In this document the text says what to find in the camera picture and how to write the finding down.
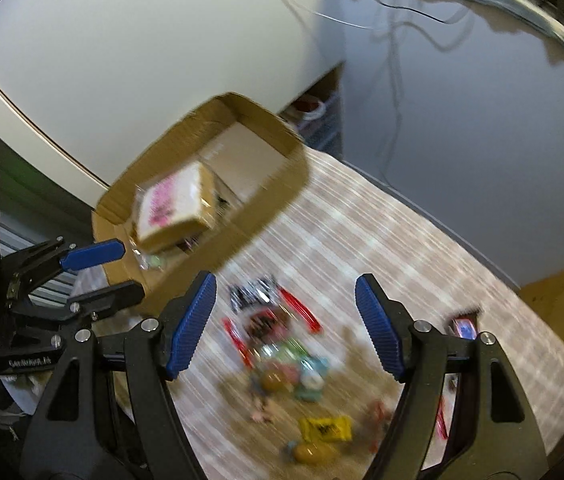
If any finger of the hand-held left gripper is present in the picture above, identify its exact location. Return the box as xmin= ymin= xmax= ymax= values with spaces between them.
xmin=12 ymin=282 xmax=145 ymax=331
xmin=9 ymin=237 xmax=126 ymax=301

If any round blue-rimmed jelly cup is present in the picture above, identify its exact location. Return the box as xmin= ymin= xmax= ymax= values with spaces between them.
xmin=259 ymin=370 xmax=287 ymax=396

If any brown cardboard box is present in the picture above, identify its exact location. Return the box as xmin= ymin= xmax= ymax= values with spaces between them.
xmin=90 ymin=91 xmax=313 ymax=311

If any white wire basket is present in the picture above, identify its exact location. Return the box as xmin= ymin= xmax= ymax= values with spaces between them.
xmin=282 ymin=72 xmax=345 ymax=158

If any black silver striped snack packet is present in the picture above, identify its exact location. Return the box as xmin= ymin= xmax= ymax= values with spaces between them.
xmin=229 ymin=275 xmax=277 ymax=316

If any thin red snack packet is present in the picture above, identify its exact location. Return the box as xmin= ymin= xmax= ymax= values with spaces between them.
xmin=434 ymin=395 xmax=450 ymax=441

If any teal candy packet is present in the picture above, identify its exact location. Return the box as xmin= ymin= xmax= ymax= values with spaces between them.
xmin=297 ymin=355 xmax=330 ymax=403

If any green candy packet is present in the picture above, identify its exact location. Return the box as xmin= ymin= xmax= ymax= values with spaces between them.
xmin=272 ymin=340 xmax=307 ymax=366

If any large white snack bag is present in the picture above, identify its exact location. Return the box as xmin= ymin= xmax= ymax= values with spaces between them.
xmin=132 ymin=160 xmax=220 ymax=256

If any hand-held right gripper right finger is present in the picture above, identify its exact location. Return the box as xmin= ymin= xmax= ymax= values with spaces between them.
xmin=354 ymin=274 xmax=550 ymax=480

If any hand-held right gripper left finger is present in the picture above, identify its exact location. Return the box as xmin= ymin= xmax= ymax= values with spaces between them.
xmin=20 ymin=270 xmax=217 ymax=480

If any black cable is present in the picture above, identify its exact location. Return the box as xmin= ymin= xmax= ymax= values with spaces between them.
xmin=364 ymin=0 xmax=470 ymax=26

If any small red candy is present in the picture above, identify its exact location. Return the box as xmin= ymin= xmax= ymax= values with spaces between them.
xmin=367 ymin=400 xmax=397 ymax=453

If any brown chocolate bar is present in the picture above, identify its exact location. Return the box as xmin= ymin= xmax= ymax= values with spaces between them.
xmin=444 ymin=307 xmax=483 ymax=341

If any grey ribbed storage box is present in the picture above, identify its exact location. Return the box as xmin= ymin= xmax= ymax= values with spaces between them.
xmin=0 ymin=210 xmax=82 ymax=311

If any yellow candy packet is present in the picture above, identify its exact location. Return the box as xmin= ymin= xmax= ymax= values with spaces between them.
xmin=299 ymin=415 xmax=353 ymax=443

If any person's left hand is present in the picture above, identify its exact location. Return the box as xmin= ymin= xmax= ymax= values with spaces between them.
xmin=0 ymin=359 xmax=48 ymax=428

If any brown cardboard piece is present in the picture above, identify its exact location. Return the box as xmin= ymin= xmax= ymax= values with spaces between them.
xmin=519 ymin=262 xmax=564 ymax=366

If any clear red-edged snack packet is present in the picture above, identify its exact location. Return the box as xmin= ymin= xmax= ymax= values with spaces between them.
xmin=223 ymin=285 xmax=323 ymax=368

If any small pink candy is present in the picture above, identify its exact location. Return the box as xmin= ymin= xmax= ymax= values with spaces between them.
xmin=249 ymin=402 xmax=275 ymax=423

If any white furniture panel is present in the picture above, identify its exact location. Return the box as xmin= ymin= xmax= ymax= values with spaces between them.
xmin=0 ymin=0 xmax=347 ymax=206

